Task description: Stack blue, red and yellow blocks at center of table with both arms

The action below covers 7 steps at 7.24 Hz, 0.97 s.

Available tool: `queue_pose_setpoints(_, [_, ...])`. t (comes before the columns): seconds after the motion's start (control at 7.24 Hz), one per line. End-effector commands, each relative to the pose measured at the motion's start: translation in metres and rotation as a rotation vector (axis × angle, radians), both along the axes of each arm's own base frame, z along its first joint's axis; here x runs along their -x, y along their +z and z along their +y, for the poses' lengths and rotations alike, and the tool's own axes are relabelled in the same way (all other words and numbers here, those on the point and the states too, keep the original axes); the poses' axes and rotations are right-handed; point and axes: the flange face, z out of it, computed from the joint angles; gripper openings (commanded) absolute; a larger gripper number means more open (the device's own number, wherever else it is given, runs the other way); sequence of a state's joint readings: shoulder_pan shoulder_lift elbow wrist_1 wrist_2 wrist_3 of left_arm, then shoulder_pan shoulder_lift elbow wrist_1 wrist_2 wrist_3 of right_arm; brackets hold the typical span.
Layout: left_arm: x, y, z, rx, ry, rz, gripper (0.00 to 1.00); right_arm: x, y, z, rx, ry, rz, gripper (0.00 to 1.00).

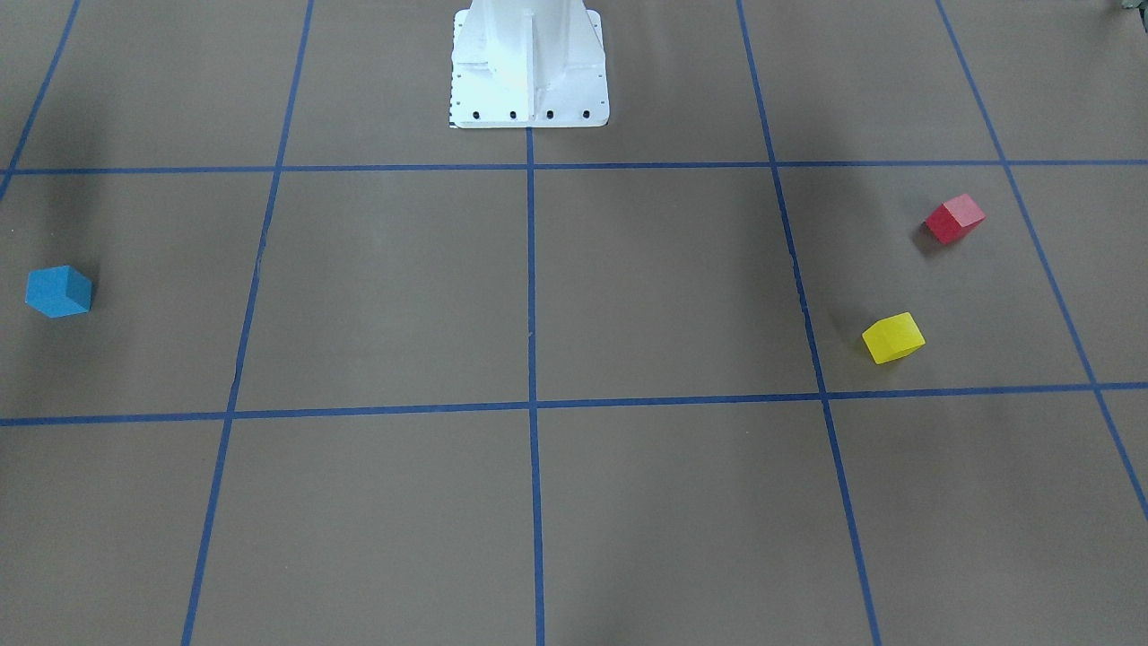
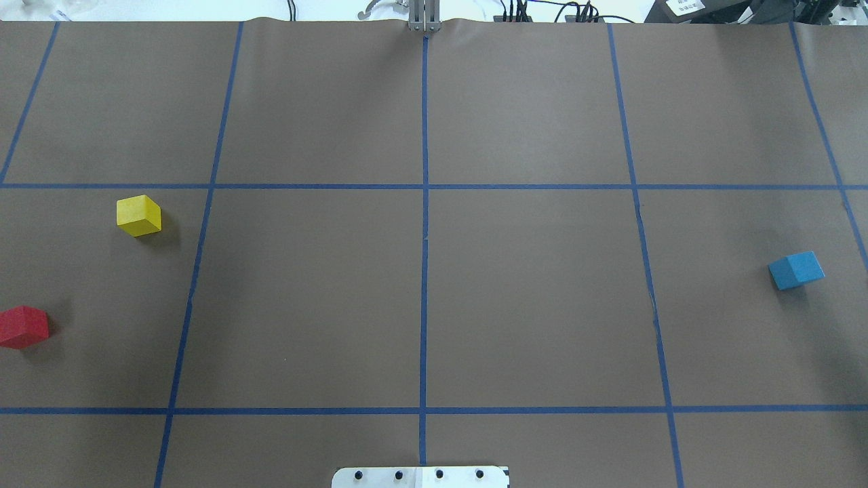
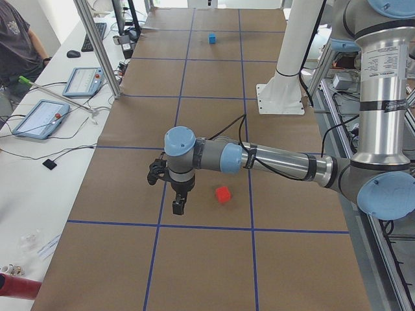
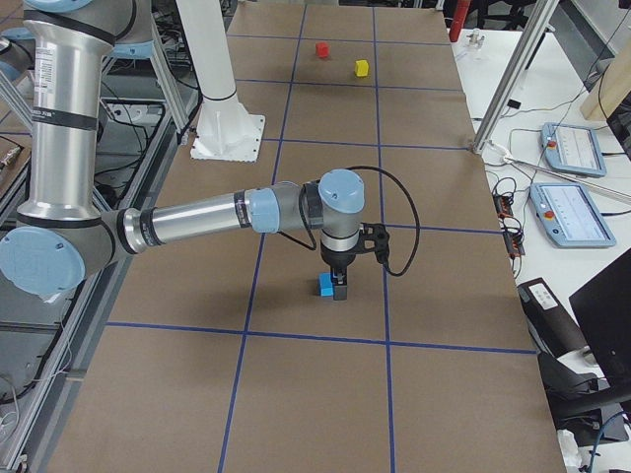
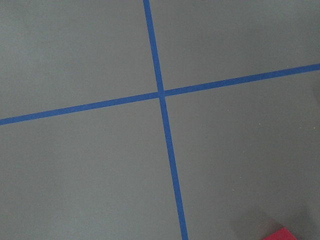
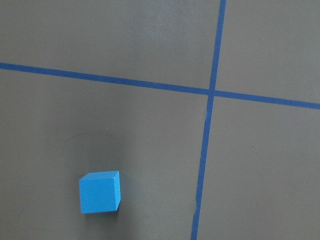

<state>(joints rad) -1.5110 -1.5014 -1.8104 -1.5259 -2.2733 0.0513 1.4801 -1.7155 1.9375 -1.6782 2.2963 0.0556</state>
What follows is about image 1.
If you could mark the yellow wooden block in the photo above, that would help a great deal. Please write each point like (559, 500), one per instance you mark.
(892, 338)

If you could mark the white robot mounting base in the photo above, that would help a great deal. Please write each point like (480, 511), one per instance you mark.
(528, 64)

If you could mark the red wooden block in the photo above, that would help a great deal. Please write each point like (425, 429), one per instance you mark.
(954, 219)

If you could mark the blue wooden block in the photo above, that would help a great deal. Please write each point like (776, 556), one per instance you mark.
(58, 292)

